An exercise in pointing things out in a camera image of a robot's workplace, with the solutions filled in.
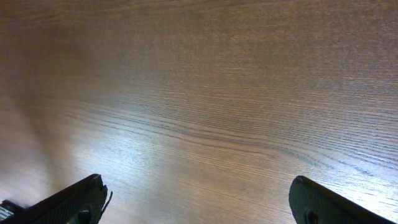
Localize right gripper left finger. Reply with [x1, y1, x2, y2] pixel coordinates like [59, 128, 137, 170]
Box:
[1, 174, 113, 224]

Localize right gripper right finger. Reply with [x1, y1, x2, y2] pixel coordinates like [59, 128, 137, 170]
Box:
[289, 175, 394, 224]

